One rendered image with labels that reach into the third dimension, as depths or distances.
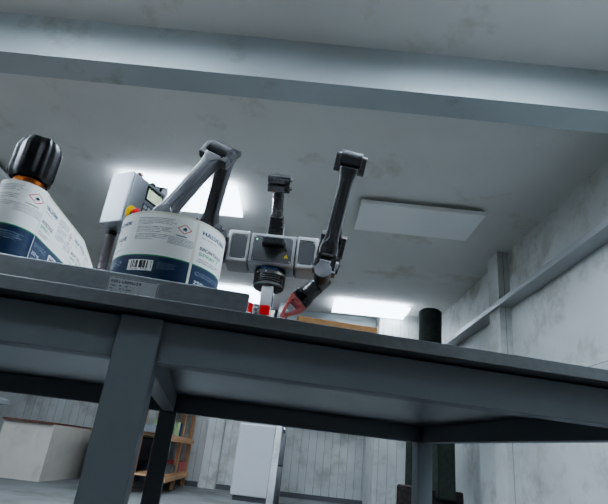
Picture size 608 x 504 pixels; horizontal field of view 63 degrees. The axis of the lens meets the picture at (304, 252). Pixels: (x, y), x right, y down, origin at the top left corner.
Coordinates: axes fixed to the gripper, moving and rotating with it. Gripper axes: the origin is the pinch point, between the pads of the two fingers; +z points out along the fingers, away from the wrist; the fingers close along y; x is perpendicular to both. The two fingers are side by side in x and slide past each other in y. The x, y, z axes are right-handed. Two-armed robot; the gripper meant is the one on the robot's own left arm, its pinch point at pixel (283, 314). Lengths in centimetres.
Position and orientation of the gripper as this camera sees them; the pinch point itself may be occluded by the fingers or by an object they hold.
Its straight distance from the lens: 162.7
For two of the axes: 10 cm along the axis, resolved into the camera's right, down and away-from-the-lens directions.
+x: 6.7, 7.3, -1.3
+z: -7.2, 5.9, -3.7
